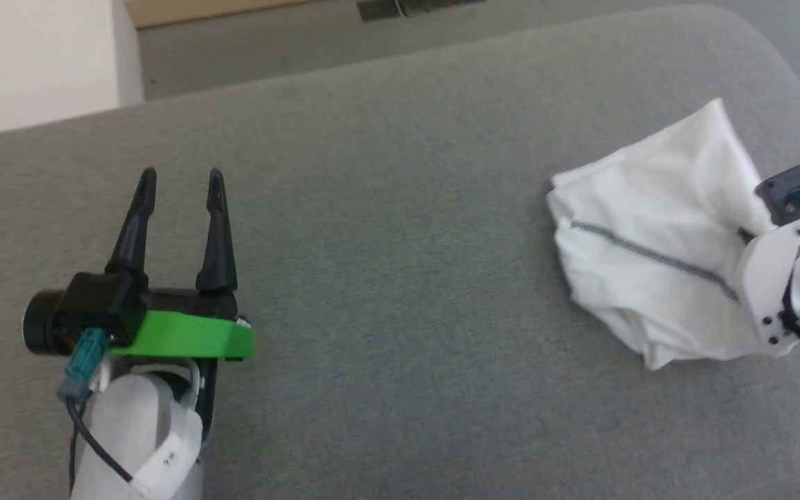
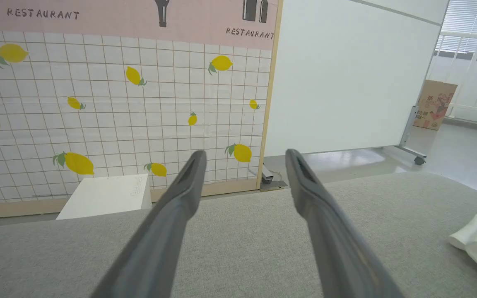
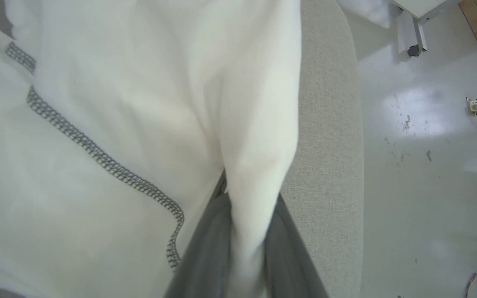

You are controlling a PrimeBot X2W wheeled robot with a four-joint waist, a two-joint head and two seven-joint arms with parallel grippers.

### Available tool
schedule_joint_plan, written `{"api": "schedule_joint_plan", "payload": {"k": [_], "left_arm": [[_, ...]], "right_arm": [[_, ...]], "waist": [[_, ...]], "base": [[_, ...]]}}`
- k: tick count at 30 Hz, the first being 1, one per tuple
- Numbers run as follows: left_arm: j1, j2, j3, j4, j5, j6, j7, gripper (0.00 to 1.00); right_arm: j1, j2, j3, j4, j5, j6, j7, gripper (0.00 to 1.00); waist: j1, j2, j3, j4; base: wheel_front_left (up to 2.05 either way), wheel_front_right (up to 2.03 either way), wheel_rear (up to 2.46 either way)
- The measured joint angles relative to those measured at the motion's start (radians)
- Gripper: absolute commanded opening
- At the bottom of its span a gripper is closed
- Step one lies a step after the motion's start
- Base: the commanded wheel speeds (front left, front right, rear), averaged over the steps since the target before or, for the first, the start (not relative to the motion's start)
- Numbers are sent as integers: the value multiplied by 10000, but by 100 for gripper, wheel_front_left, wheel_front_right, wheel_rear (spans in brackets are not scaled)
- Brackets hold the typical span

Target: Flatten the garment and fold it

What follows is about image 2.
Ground grey metal stand foot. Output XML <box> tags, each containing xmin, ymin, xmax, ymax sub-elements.
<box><xmin>260</xmin><ymin>163</ymin><xmax>288</xmax><ymax>192</ymax></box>

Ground white railing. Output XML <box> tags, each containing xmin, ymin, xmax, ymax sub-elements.
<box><xmin>428</xmin><ymin>31</ymin><xmax>477</xmax><ymax>127</ymax></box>

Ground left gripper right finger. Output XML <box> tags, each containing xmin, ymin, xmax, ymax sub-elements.
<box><xmin>284</xmin><ymin>149</ymin><xmax>403</xmax><ymax>298</ymax></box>

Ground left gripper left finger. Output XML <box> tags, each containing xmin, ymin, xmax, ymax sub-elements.
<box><xmin>91</xmin><ymin>149</ymin><xmax>207</xmax><ymax>298</ymax></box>

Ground white box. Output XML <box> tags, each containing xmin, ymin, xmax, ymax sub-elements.
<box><xmin>56</xmin><ymin>173</ymin><xmax>152</xmax><ymax>220</ymax></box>

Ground white rolling partition board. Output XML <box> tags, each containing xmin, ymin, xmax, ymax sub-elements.
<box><xmin>263</xmin><ymin>0</ymin><xmax>451</xmax><ymax>166</ymax></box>

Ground white window blinds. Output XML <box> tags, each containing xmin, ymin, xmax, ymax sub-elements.
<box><xmin>436</xmin><ymin>0</ymin><xmax>477</xmax><ymax>54</ymax></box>

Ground printed cardboard box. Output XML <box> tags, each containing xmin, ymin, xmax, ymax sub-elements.
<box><xmin>413</xmin><ymin>79</ymin><xmax>458</xmax><ymax>131</ymax></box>

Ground lemon print partition panel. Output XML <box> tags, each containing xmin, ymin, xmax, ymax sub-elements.
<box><xmin>0</xmin><ymin>0</ymin><xmax>284</xmax><ymax>220</ymax></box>

